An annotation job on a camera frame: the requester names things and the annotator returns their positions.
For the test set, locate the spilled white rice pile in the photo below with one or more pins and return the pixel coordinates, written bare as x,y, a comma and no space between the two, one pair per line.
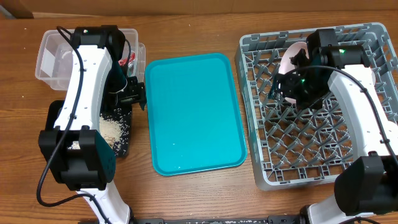
115,128

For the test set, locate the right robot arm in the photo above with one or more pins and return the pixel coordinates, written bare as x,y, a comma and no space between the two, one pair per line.
369,185

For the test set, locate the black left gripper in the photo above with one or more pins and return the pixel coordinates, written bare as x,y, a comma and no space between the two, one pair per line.
137,93

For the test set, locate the black waste tray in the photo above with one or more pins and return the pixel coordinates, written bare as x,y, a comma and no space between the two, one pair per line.
53,113

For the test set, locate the teal serving tray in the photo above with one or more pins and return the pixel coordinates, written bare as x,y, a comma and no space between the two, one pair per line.
193,112

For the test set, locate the grey dish rack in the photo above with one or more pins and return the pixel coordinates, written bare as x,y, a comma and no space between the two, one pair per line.
293,148

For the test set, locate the clear plastic bin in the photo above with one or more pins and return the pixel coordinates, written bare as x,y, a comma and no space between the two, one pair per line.
55,59

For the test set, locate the pink round plate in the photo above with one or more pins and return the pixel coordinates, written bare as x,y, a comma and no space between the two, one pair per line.
285,64

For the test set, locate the red snack wrapper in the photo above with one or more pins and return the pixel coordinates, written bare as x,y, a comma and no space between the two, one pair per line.
129,61

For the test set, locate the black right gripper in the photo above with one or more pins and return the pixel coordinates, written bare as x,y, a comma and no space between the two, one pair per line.
314,101

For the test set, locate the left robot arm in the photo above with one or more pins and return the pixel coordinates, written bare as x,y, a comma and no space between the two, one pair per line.
75,152

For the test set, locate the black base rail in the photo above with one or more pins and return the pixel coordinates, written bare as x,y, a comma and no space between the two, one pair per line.
217,221

